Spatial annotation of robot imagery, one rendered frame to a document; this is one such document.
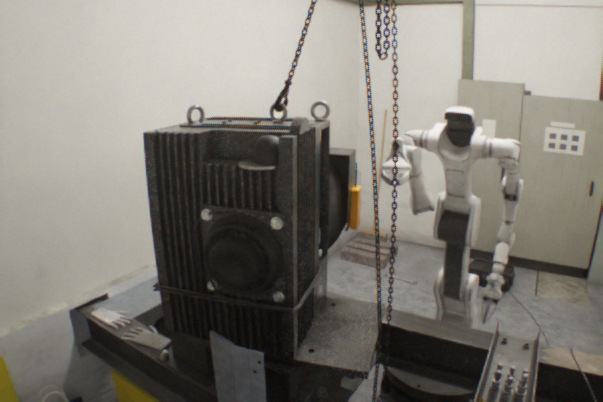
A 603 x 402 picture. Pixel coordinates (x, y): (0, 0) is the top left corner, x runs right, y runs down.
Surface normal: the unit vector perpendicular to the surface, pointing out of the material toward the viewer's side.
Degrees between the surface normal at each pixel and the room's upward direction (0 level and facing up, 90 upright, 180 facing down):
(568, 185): 90
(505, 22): 90
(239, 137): 90
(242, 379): 90
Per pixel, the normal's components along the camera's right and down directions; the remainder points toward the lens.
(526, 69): -0.53, 0.21
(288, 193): -0.29, 0.23
